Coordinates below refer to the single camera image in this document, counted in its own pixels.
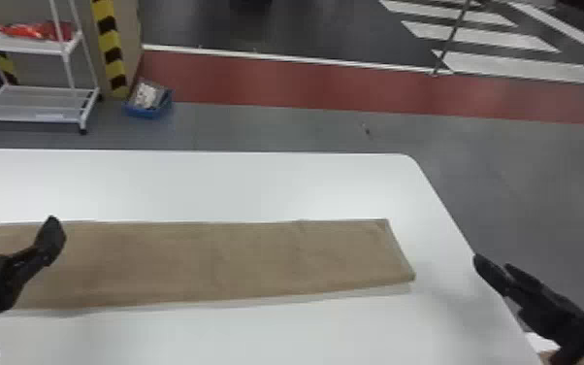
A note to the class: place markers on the white shelf trolley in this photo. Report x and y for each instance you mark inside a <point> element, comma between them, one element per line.
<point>32,99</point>

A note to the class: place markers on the blue basket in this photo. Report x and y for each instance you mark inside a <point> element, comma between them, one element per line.
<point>148,99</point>

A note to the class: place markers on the beige towel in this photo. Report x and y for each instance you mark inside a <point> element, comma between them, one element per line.
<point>210,262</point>

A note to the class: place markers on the red snack packet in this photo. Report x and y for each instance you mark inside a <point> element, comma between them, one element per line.
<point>35,31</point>

